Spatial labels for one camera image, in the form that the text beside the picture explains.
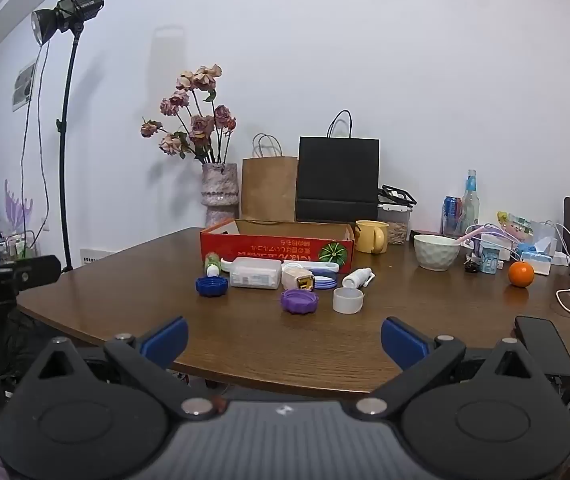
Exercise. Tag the orange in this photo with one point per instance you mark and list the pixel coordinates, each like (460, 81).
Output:
(521, 275)

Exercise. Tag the white wall vent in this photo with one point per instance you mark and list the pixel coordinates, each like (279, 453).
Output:
(94, 257)

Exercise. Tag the mottled purple vase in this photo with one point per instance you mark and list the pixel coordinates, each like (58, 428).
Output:
(220, 185)

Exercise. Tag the wall poster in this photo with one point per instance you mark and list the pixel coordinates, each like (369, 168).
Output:
(24, 85)

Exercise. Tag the black studio light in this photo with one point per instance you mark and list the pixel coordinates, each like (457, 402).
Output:
(72, 10)

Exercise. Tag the red black flat box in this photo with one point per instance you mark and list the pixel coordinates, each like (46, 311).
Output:
(427, 233)

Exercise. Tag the clear glass bottle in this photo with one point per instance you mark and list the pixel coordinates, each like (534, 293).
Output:
(471, 207)

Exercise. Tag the dried rose bouquet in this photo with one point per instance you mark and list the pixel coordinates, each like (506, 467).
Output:
(197, 125)

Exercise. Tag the red cardboard box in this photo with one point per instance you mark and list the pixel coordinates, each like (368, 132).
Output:
(265, 250)

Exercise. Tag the blue plastic lid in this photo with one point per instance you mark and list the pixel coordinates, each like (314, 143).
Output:
(211, 286)

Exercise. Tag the black smartphone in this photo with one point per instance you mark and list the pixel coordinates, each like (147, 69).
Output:
(545, 347)

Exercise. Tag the blue soda can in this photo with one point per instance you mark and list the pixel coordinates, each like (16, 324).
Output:
(451, 215)

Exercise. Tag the blue white tissue pack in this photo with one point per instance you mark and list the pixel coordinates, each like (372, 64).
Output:
(535, 260)

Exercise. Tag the black lid frame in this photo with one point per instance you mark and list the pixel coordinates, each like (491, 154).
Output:
(407, 197)

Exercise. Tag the white rectangular plastic container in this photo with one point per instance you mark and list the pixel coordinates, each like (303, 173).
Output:
(255, 274)

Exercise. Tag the yellow green snack packet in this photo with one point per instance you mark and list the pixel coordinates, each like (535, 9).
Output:
(515, 222)

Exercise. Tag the yellow mug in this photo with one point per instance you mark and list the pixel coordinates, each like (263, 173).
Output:
(369, 237)

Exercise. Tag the black paper bag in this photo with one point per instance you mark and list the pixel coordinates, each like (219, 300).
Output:
(337, 180)

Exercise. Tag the green ribbed bottle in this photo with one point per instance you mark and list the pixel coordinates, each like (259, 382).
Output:
(211, 261)

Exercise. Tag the white plastic cup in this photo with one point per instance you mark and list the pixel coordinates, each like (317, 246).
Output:
(347, 302)

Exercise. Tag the pink spoon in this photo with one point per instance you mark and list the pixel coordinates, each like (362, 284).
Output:
(475, 234)

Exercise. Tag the brown paper bag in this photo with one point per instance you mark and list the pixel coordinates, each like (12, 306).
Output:
(269, 190)

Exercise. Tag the blue white tape roll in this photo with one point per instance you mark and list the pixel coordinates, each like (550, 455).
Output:
(324, 281)

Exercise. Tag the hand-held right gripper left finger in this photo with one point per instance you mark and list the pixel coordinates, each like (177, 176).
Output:
(167, 342)

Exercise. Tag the pale blue yogurt cup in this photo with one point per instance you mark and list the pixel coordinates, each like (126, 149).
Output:
(489, 260)

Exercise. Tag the clear seed container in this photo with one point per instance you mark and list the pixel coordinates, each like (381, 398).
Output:
(396, 230)

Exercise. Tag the white spray bottle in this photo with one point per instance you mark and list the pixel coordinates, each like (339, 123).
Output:
(357, 277)

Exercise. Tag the white lint brush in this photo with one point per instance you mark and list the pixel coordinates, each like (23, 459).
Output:
(327, 266)

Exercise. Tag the clear plastic bag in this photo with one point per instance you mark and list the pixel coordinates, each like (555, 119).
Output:
(545, 235)

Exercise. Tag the white bowl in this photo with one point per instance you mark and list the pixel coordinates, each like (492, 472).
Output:
(436, 255)

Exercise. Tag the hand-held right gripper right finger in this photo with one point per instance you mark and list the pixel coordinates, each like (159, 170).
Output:
(402, 345)

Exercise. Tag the purple plastic lid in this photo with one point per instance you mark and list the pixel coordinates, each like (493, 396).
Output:
(299, 301)

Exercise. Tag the purple pouch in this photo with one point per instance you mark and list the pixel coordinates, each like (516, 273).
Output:
(502, 232)

